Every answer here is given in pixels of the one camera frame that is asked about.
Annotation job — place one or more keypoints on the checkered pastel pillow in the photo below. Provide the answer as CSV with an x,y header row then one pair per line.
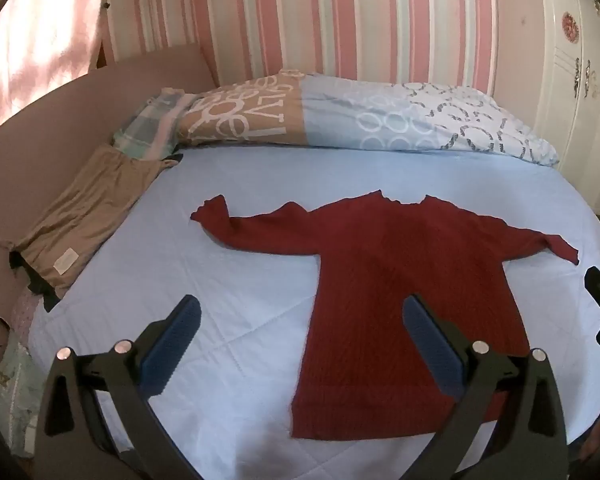
x,y
145,130

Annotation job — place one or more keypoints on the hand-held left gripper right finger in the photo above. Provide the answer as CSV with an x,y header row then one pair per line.
x,y
432,347

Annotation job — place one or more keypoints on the patterned blue tan duvet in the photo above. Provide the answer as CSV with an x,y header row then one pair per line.
x,y
340,120

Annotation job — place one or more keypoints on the pink curtain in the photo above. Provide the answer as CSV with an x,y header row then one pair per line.
x,y
30,35

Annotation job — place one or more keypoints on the light blue bed sheet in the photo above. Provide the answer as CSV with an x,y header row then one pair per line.
x,y
205,270

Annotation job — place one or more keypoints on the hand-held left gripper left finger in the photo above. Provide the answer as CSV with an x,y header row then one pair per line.
x,y
172,345

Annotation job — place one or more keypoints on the white wardrobe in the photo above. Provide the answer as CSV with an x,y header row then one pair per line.
x,y
555,60

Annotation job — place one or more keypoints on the brown board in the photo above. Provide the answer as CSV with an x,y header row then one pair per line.
x,y
55,110

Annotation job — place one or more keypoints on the floral patterned cloth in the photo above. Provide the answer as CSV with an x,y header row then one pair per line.
x,y
5,360

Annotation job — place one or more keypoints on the red knit sweater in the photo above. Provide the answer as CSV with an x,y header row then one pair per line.
x,y
380,260

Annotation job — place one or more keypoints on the dark cloth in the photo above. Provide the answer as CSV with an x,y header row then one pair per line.
x,y
40,287

